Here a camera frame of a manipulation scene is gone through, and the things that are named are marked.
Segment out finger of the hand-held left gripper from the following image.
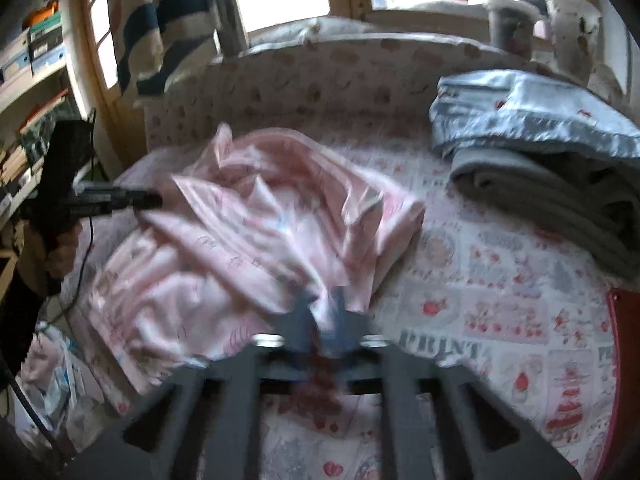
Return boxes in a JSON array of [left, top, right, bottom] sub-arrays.
[[75, 185, 164, 215]]

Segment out white bookshelf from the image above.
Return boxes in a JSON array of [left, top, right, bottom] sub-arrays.
[[0, 0, 96, 241]]

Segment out striped hanging towel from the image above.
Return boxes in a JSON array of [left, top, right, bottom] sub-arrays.
[[106, 0, 222, 99]]

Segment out grey plastic container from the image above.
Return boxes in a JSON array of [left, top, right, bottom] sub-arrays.
[[486, 0, 547, 60]]

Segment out pink printed pants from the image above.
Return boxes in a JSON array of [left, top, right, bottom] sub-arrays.
[[87, 122, 427, 397]]

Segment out printed bed sheet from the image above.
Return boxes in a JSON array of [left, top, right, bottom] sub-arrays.
[[65, 145, 640, 480]]

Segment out grey upright roll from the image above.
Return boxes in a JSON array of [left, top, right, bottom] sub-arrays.
[[212, 0, 249, 59]]

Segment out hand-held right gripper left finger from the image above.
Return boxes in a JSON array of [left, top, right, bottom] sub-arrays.
[[65, 287, 322, 480]]

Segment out person's left hand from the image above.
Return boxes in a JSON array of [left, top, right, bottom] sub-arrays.
[[24, 217, 85, 282]]

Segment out white bear-print baby blanket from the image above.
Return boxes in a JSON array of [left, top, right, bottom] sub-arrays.
[[142, 30, 556, 161]]

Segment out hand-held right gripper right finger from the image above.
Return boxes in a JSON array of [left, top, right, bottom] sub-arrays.
[[326, 285, 582, 480]]

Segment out bookshelf with books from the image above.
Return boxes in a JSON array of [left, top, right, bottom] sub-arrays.
[[0, 0, 76, 211]]

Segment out red board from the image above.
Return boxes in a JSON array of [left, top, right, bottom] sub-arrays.
[[590, 287, 640, 480]]

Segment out white printed quilt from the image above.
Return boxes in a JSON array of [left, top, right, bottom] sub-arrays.
[[247, 15, 383, 47]]

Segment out white speckled container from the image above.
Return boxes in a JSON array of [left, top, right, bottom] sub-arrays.
[[542, 0, 607, 87]]

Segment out light blue folded cloth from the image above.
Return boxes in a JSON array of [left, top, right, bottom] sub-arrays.
[[429, 69, 640, 167]]

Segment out grey folded cloth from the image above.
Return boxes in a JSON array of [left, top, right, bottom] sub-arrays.
[[447, 147, 640, 282]]

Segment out pile of printed packets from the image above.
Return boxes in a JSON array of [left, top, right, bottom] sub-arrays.
[[17, 330, 103, 443]]

